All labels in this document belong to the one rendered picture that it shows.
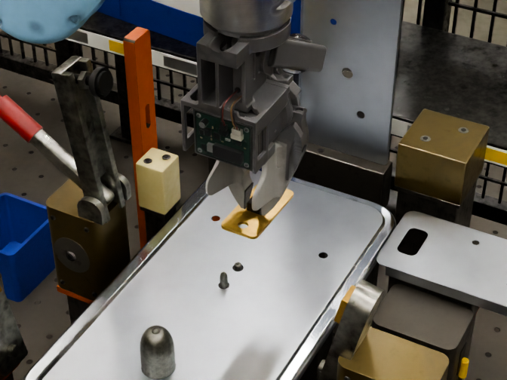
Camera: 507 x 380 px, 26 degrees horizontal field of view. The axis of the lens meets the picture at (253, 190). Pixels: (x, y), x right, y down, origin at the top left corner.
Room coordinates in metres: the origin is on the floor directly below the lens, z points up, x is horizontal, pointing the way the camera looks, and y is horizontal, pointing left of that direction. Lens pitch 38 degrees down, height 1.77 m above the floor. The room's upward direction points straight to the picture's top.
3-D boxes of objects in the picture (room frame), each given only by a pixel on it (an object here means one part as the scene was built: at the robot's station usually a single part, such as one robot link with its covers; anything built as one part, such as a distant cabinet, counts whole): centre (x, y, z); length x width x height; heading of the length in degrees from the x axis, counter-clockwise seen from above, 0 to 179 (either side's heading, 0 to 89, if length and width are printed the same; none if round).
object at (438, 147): (1.00, -0.21, 0.88); 0.08 x 0.08 x 0.36; 62
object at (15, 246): (1.17, 0.34, 0.75); 0.11 x 0.10 x 0.09; 152
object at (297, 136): (0.79, -0.02, 1.21); 0.05 x 0.02 x 0.09; 62
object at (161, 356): (0.71, 0.09, 1.02); 0.03 x 0.03 x 0.07
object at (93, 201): (0.87, 0.16, 1.06); 0.03 x 0.01 x 0.03; 62
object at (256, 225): (0.80, 0.00, 1.12); 0.08 x 0.04 x 0.01; 152
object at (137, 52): (0.98, 0.12, 0.95); 0.03 x 0.01 x 0.50; 152
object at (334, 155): (1.05, -0.10, 0.85); 0.12 x 0.03 x 0.30; 62
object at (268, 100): (0.78, 0.01, 1.27); 0.09 x 0.08 x 0.12; 152
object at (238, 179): (0.79, 0.03, 1.17); 0.06 x 0.03 x 0.09; 152
